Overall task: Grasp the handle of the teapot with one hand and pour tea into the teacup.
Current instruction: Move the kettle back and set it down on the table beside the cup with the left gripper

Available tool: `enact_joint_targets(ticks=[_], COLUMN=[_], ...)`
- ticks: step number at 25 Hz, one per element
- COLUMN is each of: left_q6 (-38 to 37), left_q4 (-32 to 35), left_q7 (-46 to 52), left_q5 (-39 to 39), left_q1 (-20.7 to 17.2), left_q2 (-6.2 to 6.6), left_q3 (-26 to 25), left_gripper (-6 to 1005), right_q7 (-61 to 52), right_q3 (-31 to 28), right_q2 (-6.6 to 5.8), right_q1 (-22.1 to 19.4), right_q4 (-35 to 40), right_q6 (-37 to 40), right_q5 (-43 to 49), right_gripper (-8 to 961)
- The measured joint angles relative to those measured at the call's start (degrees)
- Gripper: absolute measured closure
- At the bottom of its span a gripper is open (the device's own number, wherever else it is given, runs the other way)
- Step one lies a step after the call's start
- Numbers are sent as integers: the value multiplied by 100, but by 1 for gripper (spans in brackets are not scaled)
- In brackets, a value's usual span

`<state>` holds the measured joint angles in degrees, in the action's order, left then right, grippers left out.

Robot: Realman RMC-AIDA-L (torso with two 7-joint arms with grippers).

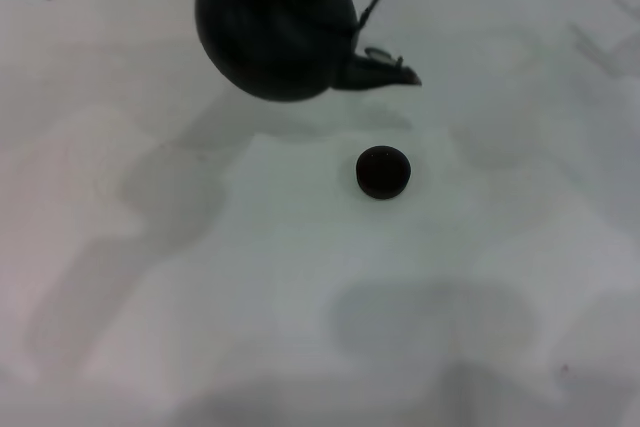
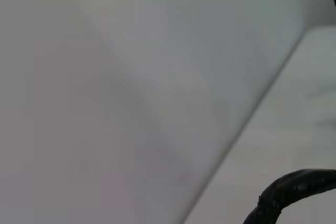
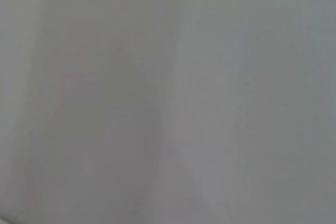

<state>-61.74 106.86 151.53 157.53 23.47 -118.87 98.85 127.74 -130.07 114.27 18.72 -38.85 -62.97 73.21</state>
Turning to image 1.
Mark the small dark teacup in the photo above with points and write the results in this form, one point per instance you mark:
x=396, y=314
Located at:
x=383, y=172

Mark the black round teapot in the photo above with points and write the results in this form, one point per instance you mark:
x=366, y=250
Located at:
x=275, y=32

